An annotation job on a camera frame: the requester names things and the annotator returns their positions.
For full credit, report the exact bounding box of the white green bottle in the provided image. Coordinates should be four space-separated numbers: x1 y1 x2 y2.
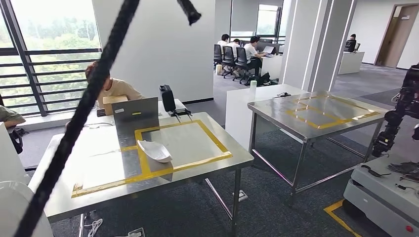
249 80 258 103

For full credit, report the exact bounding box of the black braided rope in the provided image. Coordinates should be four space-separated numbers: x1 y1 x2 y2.
13 0 202 237

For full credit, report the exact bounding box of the black backpack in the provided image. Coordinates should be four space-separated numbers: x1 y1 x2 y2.
247 72 272 87

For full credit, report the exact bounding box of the black glove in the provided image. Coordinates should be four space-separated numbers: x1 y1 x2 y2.
387 161 419 183

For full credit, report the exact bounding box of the black office chair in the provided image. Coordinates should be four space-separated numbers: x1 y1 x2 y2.
213 44 224 69
221 45 236 79
234 47 254 85
8 126 24 155

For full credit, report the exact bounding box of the brown door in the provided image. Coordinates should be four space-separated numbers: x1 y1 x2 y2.
374 3 419 69

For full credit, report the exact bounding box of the black window railing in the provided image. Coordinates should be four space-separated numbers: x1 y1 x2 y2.
0 48 103 118

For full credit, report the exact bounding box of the white curved plastic shell part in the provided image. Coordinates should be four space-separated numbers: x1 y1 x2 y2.
0 181 55 237
136 140 173 163

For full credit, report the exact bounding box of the steel workbench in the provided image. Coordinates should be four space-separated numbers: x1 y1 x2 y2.
28 112 255 237

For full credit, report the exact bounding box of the person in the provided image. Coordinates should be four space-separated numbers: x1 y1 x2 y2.
0 105 27 130
84 61 145 110
217 34 230 56
343 34 358 53
226 39 241 60
244 36 267 78

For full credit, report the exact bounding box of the white desk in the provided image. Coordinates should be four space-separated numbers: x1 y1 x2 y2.
65 98 188 130
225 84 309 152
260 52 284 80

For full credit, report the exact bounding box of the black cable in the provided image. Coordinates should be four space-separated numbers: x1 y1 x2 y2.
361 164 392 178

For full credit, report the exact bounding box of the white floor cable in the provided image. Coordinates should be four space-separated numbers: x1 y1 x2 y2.
83 218 104 237

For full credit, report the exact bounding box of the stainless steel table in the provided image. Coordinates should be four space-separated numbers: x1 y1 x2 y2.
247 91 390 207

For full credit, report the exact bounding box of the brown cardboard box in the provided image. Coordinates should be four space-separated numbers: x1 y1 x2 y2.
102 95 129 116

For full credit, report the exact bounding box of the white counter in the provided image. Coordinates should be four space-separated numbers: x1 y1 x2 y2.
337 51 365 76

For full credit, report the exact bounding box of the black upright case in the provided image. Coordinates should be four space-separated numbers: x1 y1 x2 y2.
159 84 177 113

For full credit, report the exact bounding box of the grey laptop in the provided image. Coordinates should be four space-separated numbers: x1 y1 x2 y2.
111 97 161 131

